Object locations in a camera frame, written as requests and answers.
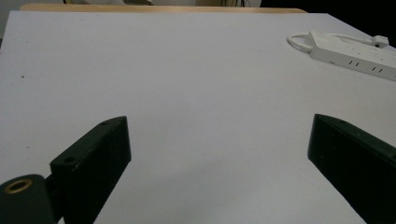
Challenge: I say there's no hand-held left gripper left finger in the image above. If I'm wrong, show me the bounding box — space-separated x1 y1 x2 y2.
49 116 133 224

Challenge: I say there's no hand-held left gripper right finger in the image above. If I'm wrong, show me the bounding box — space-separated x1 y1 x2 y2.
307 113 396 224

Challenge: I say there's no white power strip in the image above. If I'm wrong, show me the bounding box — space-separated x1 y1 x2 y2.
307 30 396 82

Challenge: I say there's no white plug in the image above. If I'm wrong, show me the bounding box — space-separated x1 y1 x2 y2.
371 35 390 49

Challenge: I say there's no white power strip cable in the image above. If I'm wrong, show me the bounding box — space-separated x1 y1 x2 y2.
286 32 375 54

